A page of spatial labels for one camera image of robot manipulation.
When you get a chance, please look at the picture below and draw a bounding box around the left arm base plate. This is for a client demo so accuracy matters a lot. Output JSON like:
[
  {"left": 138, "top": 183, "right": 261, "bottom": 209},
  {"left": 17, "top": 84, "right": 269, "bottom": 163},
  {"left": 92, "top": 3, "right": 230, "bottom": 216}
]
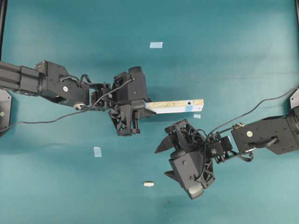
[{"left": 0, "top": 90, "right": 12, "bottom": 137}]

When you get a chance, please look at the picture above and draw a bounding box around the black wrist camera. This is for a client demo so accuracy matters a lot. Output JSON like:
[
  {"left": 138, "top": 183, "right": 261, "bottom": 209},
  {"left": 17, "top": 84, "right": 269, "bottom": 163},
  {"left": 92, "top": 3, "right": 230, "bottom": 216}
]
[
  {"left": 169, "top": 150, "right": 204, "bottom": 199},
  {"left": 127, "top": 66, "right": 148, "bottom": 101}
]

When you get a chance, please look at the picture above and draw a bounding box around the blue tape marker left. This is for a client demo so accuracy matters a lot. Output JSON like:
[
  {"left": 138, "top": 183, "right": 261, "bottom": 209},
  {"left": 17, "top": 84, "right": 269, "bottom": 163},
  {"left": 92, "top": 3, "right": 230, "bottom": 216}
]
[{"left": 93, "top": 147, "right": 102, "bottom": 158}]

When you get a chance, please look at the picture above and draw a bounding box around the blue tape marker near board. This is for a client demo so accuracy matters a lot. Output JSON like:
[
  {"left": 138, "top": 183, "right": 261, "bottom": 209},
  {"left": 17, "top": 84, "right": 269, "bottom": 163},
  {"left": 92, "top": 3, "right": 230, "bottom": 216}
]
[{"left": 193, "top": 114, "right": 201, "bottom": 119}]

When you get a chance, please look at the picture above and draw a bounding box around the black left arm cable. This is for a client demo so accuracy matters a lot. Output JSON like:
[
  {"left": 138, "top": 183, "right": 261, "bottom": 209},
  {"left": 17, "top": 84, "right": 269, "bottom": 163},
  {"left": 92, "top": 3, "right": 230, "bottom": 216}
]
[{"left": 0, "top": 77, "right": 136, "bottom": 138}]

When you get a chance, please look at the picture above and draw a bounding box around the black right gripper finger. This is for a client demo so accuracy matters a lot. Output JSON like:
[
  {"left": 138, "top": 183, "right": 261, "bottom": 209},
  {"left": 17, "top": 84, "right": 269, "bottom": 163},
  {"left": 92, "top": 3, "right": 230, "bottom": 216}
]
[
  {"left": 164, "top": 170, "right": 183, "bottom": 184},
  {"left": 154, "top": 136, "right": 179, "bottom": 154}
]

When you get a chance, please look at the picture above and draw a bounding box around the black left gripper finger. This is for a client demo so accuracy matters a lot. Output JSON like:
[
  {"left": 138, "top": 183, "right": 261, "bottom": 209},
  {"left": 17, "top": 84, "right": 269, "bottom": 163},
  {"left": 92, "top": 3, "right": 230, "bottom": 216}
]
[
  {"left": 143, "top": 98, "right": 152, "bottom": 106},
  {"left": 137, "top": 106, "right": 156, "bottom": 119}
]

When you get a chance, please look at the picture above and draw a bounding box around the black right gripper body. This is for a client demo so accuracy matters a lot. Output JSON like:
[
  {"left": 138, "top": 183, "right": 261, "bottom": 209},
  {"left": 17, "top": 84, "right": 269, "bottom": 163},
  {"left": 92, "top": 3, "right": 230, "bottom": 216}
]
[{"left": 165, "top": 119, "right": 232, "bottom": 189}]

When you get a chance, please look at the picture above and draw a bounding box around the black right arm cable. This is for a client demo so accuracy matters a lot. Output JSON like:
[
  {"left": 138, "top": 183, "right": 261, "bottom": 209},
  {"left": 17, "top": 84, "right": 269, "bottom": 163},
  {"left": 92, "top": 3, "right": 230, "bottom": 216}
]
[{"left": 206, "top": 86, "right": 299, "bottom": 136}]

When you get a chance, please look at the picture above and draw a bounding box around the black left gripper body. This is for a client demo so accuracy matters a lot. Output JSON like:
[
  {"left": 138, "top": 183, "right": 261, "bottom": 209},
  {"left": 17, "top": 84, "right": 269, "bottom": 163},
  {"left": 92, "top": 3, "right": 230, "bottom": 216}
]
[{"left": 108, "top": 72, "right": 144, "bottom": 136}]

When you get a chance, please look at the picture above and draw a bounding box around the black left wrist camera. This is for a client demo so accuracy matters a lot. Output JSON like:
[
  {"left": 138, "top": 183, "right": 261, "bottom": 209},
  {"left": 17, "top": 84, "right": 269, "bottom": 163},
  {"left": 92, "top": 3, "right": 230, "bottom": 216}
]
[{"left": 127, "top": 66, "right": 148, "bottom": 101}]

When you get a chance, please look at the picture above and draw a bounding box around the small wooden dowel rod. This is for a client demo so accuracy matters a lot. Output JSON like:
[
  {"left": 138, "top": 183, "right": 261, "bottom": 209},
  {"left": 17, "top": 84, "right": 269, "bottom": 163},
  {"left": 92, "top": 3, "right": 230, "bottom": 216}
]
[{"left": 143, "top": 181, "right": 155, "bottom": 187}]

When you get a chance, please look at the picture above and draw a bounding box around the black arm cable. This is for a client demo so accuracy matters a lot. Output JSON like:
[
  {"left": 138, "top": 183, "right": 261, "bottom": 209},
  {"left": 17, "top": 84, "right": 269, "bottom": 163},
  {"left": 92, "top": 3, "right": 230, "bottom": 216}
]
[
  {"left": 0, "top": 77, "right": 136, "bottom": 138},
  {"left": 206, "top": 86, "right": 299, "bottom": 136}
]

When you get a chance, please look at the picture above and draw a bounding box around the black frame post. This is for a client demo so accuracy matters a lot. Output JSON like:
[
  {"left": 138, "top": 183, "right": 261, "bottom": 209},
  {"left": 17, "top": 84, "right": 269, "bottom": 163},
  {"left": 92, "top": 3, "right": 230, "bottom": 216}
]
[{"left": 0, "top": 0, "right": 8, "bottom": 59}]

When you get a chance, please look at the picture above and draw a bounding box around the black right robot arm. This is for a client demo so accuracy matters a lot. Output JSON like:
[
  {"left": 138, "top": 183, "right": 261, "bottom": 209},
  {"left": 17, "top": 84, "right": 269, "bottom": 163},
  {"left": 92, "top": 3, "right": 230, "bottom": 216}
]
[{"left": 155, "top": 113, "right": 299, "bottom": 198}]

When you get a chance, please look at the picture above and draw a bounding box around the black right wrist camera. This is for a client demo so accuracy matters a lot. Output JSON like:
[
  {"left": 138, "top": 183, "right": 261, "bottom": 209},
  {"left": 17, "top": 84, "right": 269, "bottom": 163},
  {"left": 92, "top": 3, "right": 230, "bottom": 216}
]
[{"left": 169, "top": 150, "right": 204, "bottom": 199}]

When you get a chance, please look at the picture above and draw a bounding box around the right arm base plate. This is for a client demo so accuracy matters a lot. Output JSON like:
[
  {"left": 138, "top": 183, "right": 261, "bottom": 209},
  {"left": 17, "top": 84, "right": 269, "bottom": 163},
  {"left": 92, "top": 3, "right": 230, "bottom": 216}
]
[{"left": 290, "top": 89, "right": 299, "bottom": 109}]

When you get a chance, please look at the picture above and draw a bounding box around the blue tape marker top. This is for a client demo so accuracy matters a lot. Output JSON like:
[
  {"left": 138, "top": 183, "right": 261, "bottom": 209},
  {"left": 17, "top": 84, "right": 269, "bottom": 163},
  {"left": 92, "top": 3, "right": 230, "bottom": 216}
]
[{"left": 149, "top": 42, "right": 163, "bottom": 49}]

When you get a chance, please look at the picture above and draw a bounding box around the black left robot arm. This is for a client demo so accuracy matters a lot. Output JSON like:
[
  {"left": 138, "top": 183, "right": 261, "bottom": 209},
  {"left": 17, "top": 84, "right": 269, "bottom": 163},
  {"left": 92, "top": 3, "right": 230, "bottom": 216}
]
[{"left": 0, "top": 61, "right": 155, "bottom": 136}]

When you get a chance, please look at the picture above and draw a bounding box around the white particle board strip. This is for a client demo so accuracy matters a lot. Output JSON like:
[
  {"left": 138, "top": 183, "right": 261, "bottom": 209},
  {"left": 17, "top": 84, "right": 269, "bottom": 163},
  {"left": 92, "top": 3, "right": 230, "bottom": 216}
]
[{"left": 145, "top": 99, "right": 204, "bottom": 114}]

